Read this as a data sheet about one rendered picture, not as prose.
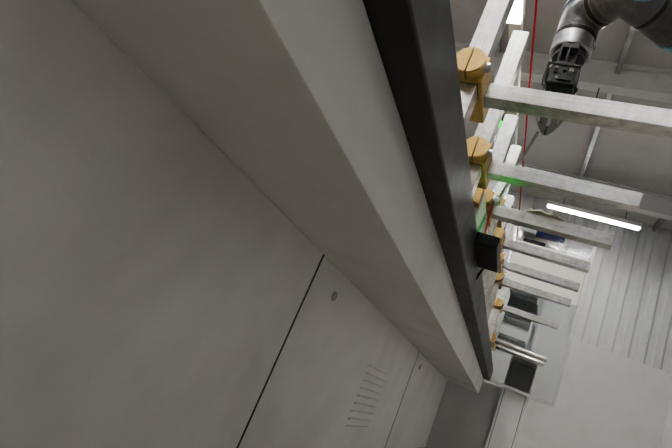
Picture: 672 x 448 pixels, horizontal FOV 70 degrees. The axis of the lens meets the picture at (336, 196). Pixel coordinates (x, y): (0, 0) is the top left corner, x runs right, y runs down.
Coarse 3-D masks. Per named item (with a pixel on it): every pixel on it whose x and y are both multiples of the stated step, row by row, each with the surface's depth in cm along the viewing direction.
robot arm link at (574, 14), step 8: (568, 0) 116; (576, 0) 113; (568, 8) 114; (576, 8) 111; (584, 8) 109; (568, 16) 112; (576, 16) 111; (584, 16) 109; (560, 24) 114; (568, 24) 111; (576, 24) 110; (584, 24) 109; (592, 24) 110; (592, 32) 109
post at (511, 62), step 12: (516, 36) 106; (528, 36) 106; (516, 48) 105; (504, 60) 104; (516, 60) 104; (504, 72) 103; (516, 72) 104; (504, 84) 102; (492, 120) 99; (480, 132) 99; (492, 132) 98; (480, 168) 95
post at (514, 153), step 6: (510, 150) 149; (516, 150) 149; (510, 156) 148; (516, 156) 148; (510, 162) 147; (516, 162) 147; (498, 186) 145; (498, 192) 144; (504, 192) 144; (504, 198) 144; (492, 222) 141; (492, 228) 140; (492, 234) 140
